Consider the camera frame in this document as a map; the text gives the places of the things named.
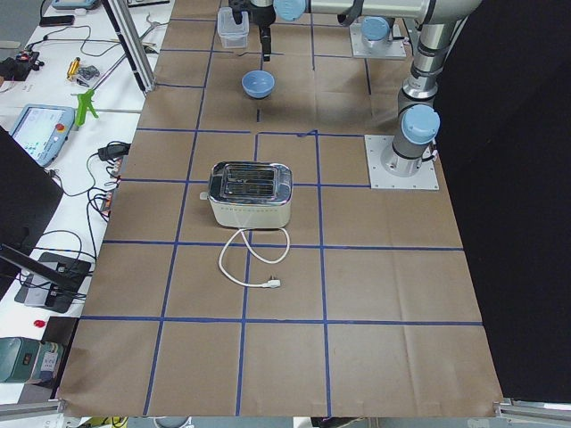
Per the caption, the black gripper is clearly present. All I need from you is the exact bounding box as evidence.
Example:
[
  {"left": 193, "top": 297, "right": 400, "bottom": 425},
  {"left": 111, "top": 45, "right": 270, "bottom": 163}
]
[{"left": 228, "top": 0, "right": 274, "bottom": 62}]

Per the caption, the blue bowl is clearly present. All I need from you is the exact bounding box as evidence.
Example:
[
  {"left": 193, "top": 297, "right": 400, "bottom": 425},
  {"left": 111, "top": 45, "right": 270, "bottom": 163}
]
[{"left": 241, "top": 70, "right": 276, "bottom": 99}]

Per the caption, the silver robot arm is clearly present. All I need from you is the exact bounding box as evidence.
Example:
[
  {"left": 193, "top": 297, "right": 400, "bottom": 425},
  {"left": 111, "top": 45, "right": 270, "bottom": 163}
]
[
  {"left": 228, "top": 1, "right": 481, "bottom": 177},
  {"left": 360, "top": 16, "right": 395, "bottom": 44}
]

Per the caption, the clear plastic container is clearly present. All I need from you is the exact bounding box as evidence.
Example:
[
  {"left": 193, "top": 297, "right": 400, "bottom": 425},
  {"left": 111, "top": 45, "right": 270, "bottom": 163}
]
[{"left": 217, "top": 7, "right": 249, "bottom": 49}]

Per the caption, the white toaster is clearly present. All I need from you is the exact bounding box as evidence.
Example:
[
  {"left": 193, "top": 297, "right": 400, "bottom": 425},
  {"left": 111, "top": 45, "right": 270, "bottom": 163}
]
[{"left": 200, "top": 161, "right": 293, "bottom": 229}]

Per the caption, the black power adapter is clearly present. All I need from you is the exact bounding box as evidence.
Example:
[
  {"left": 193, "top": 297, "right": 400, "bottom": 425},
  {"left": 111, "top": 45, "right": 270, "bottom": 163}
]
[{"left": 97, "top": 142, "right": 131, "bottom": 161}]

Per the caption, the metal stand with green clamp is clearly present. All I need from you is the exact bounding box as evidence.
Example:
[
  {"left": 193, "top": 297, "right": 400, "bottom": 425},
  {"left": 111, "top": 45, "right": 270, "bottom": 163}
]
[{"left": 74, "top": 15, "right": 163, "bottom": 128}]

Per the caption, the yellow screwdriver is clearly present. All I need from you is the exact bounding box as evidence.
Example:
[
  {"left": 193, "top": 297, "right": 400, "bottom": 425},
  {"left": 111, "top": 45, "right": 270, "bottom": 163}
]
[{"left": 66, "top": 57, "right": 80, "bottom": 81}]

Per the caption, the black smartphone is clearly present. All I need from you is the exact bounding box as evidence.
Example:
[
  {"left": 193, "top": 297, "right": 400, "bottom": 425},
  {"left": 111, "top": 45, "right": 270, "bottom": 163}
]
[{"left": 39, "top": 14, "right": 75, "bottom": 27}]

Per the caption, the blue teach pendant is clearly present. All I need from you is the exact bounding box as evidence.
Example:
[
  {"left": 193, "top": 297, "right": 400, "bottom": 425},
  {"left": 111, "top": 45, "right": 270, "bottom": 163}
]
[{"left": 10, "top": 103, "right": 75, "bottom": 167}]

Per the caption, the black monitor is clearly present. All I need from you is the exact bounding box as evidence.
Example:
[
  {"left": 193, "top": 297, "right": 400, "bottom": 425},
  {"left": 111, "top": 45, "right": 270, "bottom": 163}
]
[{"left": 0, "top": 127, "right": 77, "bottom": 300}]

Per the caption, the green box device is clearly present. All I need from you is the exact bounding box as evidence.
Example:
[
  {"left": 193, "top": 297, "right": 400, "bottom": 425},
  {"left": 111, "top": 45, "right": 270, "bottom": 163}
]
[{"left": 1, "top": 337, "right": 63, "bottom": 383}]

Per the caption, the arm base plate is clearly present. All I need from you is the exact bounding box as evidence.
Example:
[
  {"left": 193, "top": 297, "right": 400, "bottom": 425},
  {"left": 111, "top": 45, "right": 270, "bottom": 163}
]
[
  {"left": 350, "top": 23, "right": 407, "bottom": 61},
  {"left": 364, "top": 135, "right": 439, "bottom": 191}
]

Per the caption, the aluminium frame post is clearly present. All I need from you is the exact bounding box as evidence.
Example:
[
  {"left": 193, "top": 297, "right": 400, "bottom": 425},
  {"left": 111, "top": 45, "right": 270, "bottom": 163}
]
[{"left": 101, "top": 0, "right": 155, "bottom": 94}]

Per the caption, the white toaster power cord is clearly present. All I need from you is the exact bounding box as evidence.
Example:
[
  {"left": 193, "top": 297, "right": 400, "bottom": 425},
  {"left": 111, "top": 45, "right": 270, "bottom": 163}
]
[{"left": 218, "top": 226, "right": 292, "bottom": 290}]

